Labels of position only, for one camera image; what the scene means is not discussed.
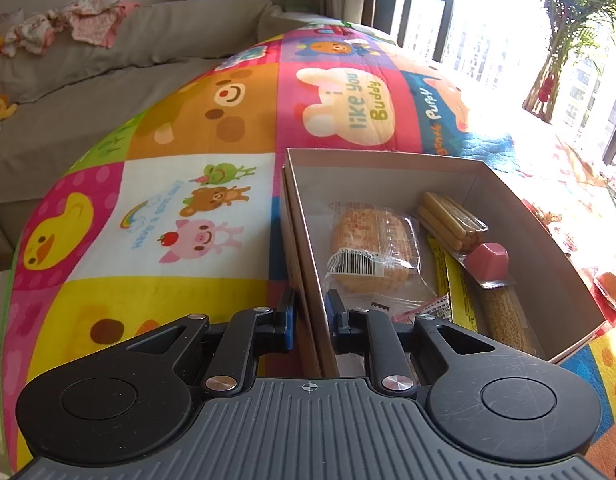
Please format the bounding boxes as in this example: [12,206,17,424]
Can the pink floral cloth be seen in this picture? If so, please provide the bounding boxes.
[1,0,141,58]

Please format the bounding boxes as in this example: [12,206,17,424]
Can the red lid jelly cup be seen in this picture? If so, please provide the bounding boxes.
[590,269,616,328]

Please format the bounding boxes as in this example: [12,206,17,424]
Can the red cartoon snack bag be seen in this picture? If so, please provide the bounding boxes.
[391,295,453,324]

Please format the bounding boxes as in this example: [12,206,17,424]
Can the grey bed pillow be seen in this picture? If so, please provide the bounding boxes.
[0,0,281,104]

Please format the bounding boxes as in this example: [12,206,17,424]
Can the potted palm plant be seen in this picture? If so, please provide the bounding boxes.
[522,0,616,124]

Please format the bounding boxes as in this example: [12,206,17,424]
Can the yellow cake packet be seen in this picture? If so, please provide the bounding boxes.
[522,198,576,258]

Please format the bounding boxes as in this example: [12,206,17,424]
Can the bread bun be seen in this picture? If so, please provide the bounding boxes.
[322,202,436,315]

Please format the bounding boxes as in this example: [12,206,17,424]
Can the colourful cartoon play mat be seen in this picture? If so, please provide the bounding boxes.
[1,25,616,479]

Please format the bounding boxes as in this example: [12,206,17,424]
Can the biscuit sticks with pink dip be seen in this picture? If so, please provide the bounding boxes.
[417,191,515,289]

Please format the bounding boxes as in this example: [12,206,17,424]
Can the sesame seed bar packet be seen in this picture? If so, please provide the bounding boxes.
[478,286,544,358]

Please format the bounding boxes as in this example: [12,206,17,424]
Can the pink cardboard box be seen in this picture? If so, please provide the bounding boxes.
[281,148,604,377]

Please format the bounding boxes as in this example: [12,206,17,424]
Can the yellow snack bar packet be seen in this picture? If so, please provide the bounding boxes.
[426,235,479,332]

